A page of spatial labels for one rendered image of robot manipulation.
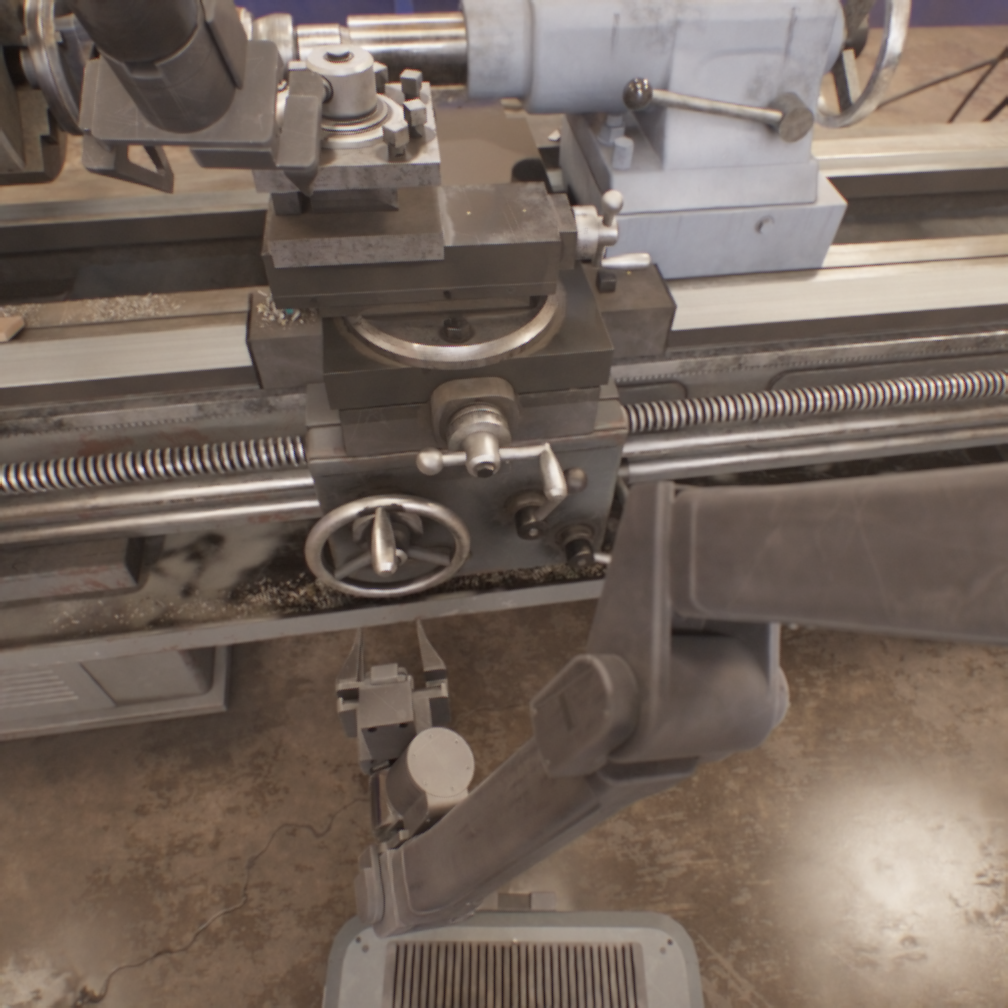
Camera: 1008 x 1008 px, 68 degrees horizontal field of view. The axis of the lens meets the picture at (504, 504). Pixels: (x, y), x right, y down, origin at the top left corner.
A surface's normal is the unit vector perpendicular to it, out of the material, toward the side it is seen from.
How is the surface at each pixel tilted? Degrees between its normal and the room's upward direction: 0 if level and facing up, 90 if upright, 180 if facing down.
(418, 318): 0
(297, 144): 30
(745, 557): 63
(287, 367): 90
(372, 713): 1
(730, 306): 36
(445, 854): 68
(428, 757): 23
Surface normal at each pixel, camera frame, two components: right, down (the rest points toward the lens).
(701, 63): 0.16, 0.60
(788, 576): -0.86, -0.04
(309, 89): 0.02, -0.14
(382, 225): 0.03, -0.62
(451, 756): 0.40, -0.61
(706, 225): 0.16, 0.78
